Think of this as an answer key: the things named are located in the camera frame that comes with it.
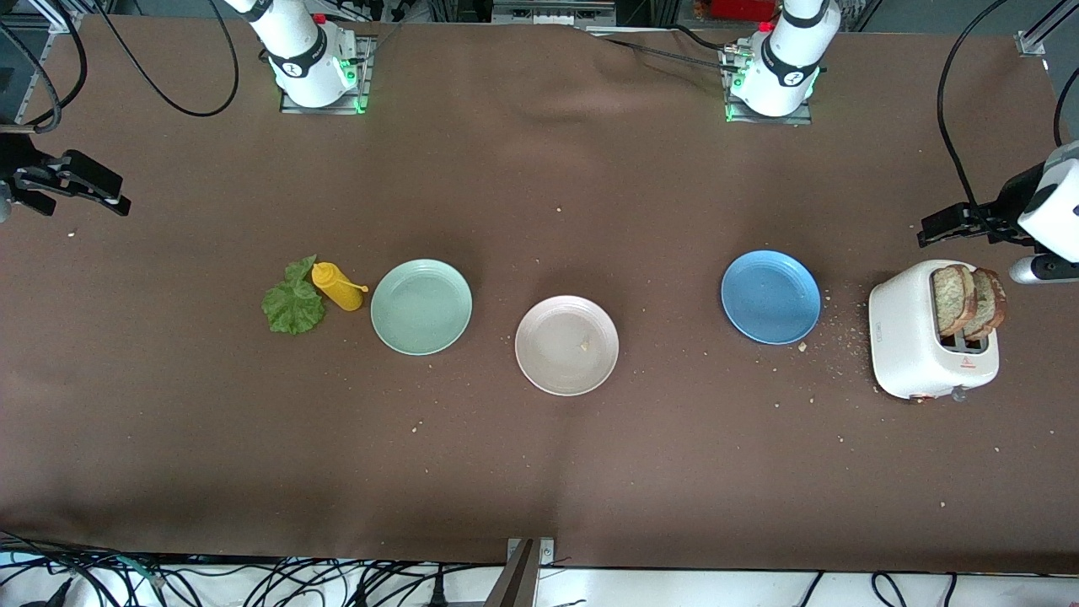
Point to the red box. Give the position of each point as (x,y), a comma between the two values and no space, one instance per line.
(742,8)

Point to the grey metal camera pole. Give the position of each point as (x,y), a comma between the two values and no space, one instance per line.
(514,582)

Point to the blue plate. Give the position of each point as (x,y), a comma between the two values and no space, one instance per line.
(771,297)

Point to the green lettuce leaf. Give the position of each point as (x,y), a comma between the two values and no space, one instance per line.
(291,308)

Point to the white toaster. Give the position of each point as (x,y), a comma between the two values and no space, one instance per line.
(906,337)

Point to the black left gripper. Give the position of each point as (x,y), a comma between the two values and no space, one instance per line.
(1006,207)

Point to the yellow mustard squeeze bottle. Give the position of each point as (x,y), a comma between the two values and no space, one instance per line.
(337,288)

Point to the mint green plate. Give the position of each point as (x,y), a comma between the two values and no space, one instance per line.
(421,308)

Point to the silver metal pole bracket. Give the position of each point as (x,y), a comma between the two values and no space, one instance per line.
(546,552)

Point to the beige plate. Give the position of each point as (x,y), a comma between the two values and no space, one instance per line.
(556,337)

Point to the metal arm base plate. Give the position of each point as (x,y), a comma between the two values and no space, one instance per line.
(362,76)
(767,120)

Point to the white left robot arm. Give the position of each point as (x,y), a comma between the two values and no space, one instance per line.
(788,59)

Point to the brown tablecloth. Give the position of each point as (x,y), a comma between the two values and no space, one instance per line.
(539,211)

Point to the toasted brown bread slice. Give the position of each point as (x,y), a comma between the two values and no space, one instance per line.
(993,303)
(952,299)

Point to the aluminium frame profile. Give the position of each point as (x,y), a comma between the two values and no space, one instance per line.
(1033,42)
(67,21)

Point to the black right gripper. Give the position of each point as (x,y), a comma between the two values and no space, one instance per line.
(18,164)

